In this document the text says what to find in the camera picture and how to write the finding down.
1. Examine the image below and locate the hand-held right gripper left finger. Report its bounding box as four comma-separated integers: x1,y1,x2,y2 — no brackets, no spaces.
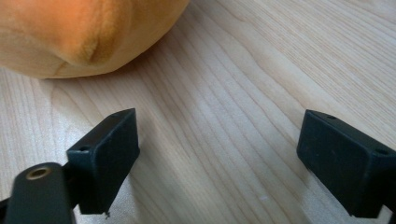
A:
65,107,141,216

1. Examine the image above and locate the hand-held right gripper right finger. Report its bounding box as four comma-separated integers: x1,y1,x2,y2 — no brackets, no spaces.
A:
296,108,396,218

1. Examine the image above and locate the orange plush toy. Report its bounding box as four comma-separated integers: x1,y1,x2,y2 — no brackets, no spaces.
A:
0,0,191,79

